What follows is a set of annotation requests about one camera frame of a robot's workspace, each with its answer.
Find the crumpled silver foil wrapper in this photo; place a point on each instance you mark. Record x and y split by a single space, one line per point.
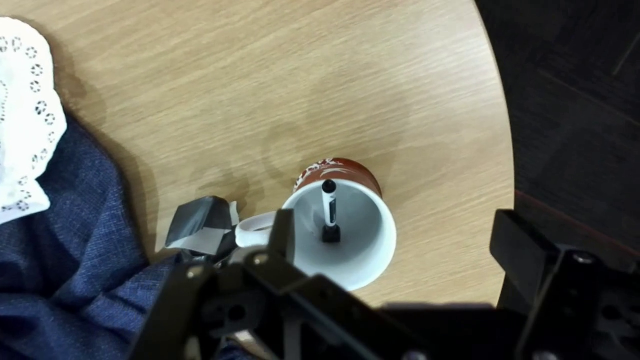
205 227

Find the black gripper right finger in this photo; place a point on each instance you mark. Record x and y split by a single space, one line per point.
574 305

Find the white paper doily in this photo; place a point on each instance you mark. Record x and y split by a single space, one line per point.
30 118

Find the black sharpie marker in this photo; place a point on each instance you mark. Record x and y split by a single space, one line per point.
330 232

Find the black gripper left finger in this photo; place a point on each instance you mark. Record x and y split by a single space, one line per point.
291 315

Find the red white mug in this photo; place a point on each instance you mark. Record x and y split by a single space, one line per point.
367 225

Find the blue denim cloth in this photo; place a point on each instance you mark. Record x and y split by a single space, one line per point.
75 278

